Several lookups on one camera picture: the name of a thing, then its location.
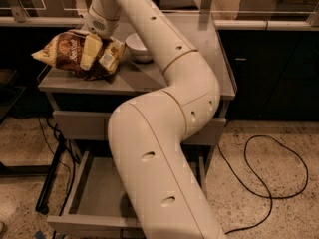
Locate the grey drawer cabinet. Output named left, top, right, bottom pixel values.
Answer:
left=37, top=10, right=237, bottom=239

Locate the closed top drawer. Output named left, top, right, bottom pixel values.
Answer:
left=53, top=111, right=226, bottom=146

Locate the white ceramic bowl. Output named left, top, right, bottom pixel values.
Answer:
left=126, top=33, right=153, bottom=63

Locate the open middle drawer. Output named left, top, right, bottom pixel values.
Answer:
left=47, top=153, right=200, bottom=239

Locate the brown chip bag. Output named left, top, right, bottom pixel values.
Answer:
left=32, top=30, right=117, bottom=81

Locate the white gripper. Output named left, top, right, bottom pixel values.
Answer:
left=80, top=7, right=126, bottom=71

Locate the black table leg frame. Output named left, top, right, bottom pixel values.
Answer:
left=0, top=139, right=65, bottom=215

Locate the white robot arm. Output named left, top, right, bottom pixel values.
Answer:
left=85, top=0, right=226, bottom=239

